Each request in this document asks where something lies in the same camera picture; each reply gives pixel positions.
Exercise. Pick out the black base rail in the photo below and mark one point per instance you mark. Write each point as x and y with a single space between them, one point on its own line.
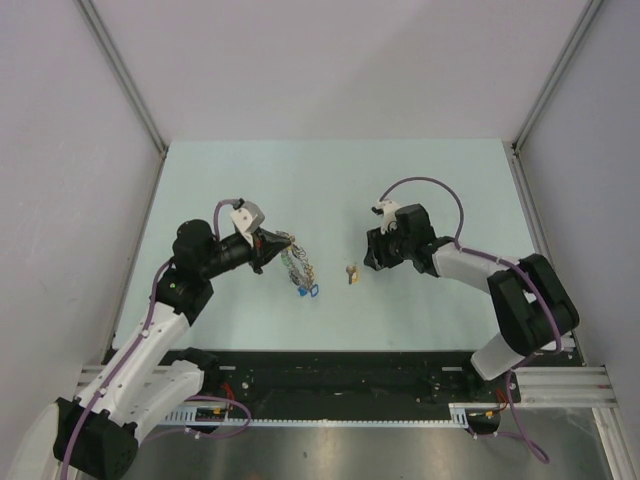
356 407

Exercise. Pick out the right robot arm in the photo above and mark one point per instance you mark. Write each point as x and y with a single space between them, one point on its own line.
531 305

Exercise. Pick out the round metal keyring organiser disc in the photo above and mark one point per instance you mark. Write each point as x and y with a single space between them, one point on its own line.
300 271

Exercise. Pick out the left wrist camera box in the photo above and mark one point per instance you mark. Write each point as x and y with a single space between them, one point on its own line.
246 217

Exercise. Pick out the left aluminium frame post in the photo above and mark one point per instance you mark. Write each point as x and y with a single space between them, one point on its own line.
114 60

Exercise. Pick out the right aluminium frame post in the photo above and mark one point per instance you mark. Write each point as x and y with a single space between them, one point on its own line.
568 53

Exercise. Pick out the aluminium front crossbar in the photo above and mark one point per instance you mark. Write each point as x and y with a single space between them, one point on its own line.
560 387

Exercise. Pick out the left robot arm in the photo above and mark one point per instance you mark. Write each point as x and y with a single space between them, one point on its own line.
101 429

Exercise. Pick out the aluminium frame post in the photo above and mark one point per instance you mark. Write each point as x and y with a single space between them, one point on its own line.
114 60
568 53

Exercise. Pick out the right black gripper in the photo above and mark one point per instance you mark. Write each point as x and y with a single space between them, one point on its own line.
376 256

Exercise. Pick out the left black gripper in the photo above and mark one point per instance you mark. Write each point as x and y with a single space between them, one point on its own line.
266 245

